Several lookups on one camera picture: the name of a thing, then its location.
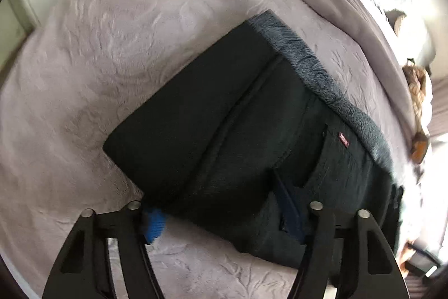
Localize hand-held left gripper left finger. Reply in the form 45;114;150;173
42;202;169;299

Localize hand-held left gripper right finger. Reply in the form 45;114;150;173
273;169;411;299

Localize black pants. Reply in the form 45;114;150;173
102;17;403;286

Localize black box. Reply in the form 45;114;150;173
402;243;442;279

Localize lilac embossed bedspread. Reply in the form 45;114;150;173
0;0;417;299

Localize beige orange plush toy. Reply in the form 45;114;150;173
402;59;435;163

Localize lilac curtain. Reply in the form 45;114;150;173
430;75;448;138

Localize dark brown object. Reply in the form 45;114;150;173
383;8;408;37

